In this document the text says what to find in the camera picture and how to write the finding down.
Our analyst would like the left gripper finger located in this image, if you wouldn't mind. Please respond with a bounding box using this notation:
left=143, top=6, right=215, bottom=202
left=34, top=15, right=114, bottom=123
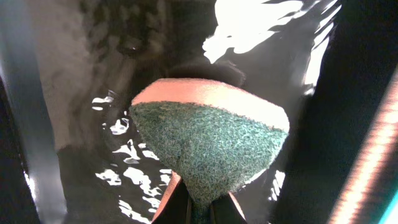
left=151, top=171, right=192, bottom=224

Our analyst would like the teal plastic tray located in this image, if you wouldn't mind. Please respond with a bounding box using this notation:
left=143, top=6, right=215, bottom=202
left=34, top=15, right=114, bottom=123
left=379, top=192, right=398, bottom=224

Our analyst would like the black water tray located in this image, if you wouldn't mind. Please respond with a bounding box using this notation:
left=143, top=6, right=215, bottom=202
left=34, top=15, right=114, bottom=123
left=1, top=1, right=397, bottom=223

